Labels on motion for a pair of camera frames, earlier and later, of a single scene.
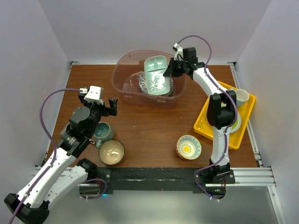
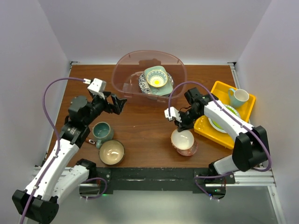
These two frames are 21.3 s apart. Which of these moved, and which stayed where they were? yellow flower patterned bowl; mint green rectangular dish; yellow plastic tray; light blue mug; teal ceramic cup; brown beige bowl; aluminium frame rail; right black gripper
Moved: mint green rectangular dish; yellow flower patterned bowl; right black gripper
Stayed: yellow plastic tray; light blue mug; brown beige bowl; aluminium frame rail; teal ceramic cup
